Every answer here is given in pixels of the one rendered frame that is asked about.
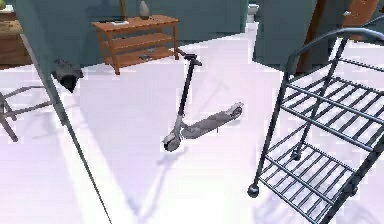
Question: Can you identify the grey kick scooter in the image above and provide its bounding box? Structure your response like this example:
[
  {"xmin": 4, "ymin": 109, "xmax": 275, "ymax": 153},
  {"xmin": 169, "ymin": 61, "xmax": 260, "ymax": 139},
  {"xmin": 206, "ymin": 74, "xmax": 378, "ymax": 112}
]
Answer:
[{"xmin": 162, "ymin": 47, "xmax": 244, "ymax": 153}]

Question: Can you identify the brown wooden shelf table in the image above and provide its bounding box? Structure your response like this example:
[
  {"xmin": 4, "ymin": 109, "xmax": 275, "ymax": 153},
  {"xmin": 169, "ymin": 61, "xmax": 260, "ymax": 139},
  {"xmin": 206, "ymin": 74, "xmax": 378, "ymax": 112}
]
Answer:
[{"xmin": 91, "ymin": 14, "xmax": 180, "ymax": 76}]

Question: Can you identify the grey vase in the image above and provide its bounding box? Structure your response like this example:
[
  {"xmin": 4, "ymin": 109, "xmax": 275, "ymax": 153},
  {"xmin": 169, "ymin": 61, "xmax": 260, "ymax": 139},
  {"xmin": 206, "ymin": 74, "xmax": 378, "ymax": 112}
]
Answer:
[{"xmin": 138, "ymin": 0, "xmax": 151, "ymax": 20}]

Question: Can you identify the white toilet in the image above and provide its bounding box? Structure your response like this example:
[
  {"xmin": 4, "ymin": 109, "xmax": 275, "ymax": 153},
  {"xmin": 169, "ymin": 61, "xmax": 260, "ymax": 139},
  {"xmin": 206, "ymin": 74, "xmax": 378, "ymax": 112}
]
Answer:
[{"xmin": 247, "ymin": 3, "xmax": 260, "ymax": 24}]

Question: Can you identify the dark grey chair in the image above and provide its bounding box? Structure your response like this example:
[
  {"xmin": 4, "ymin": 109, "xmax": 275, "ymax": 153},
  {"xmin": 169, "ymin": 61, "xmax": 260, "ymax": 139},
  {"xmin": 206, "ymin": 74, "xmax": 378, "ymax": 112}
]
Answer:
[{"xmin": 0, "ymin": 85, "xmax": 54, "ymax": 143}]

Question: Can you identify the brown wooden cabinet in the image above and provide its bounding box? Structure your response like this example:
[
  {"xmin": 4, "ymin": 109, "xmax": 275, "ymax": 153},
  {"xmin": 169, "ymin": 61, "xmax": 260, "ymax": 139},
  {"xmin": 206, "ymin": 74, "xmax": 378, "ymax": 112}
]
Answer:
[{"xmin": 0, "ymin": 5, "xmax": 34, "ymax": 66}]

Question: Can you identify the brown wooden door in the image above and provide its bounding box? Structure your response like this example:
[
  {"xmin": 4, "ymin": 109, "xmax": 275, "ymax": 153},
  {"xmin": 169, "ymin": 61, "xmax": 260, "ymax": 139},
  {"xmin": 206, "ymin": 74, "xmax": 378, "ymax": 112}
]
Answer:
[{"xmin": 342, "ymin": 0, "xmax": 381, "ymax": 29}]

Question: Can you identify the dark metal wire cart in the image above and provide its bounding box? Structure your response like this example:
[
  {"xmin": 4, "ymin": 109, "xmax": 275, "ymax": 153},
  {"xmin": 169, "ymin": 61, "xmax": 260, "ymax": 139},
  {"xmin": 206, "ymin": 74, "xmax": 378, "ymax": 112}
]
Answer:
[{"xmin": 247, "ymin": 27, "xmax": 384, "ymax": 224}]

